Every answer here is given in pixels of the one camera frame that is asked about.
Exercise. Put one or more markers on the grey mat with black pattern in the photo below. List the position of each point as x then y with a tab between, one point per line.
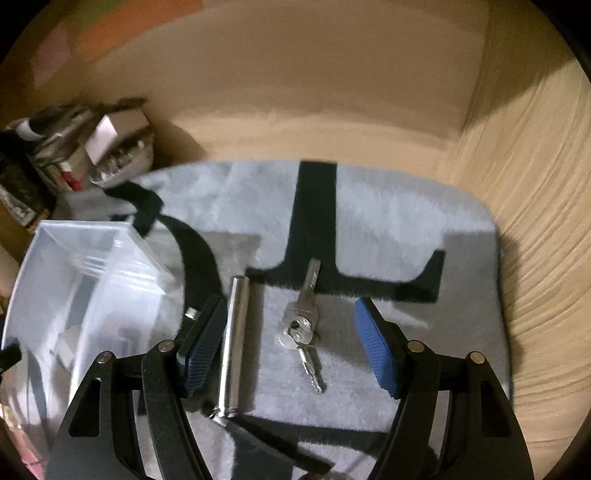
392	221

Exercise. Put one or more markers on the bunch of silver keys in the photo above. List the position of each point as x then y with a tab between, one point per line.
300	318

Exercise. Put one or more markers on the small red box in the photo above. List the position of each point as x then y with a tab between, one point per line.
71	180

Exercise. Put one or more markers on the silver metal rod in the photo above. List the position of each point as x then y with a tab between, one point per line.
235	341

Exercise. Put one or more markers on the white folded card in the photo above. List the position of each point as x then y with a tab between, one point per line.
115	131

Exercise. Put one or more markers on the clear plastic storage box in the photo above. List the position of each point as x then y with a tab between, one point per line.
92	286

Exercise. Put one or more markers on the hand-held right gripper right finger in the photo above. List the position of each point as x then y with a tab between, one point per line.
376	350

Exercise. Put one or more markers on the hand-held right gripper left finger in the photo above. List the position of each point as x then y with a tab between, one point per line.
203	350

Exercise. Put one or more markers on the bowl of small stones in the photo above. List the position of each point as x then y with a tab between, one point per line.
122	164

